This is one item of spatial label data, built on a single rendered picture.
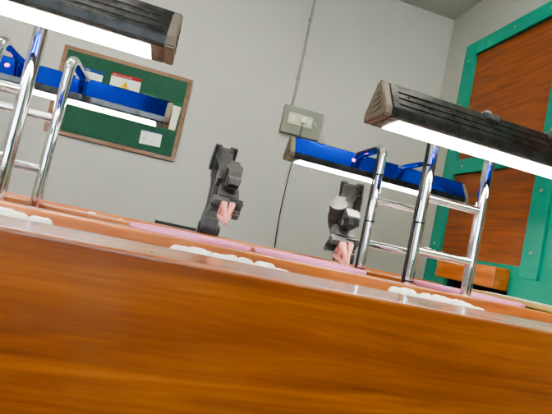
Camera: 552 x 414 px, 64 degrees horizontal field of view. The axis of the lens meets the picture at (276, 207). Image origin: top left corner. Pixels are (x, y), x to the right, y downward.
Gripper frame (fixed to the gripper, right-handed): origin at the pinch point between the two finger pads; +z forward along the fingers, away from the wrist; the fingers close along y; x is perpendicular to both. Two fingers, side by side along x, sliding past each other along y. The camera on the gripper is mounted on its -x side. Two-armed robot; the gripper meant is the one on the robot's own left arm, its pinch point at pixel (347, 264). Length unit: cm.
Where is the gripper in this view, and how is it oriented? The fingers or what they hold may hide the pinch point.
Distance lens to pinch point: 136.2
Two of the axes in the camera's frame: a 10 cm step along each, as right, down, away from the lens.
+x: -3.2, 7.4, 5.9
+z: 0.6, 6.4, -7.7
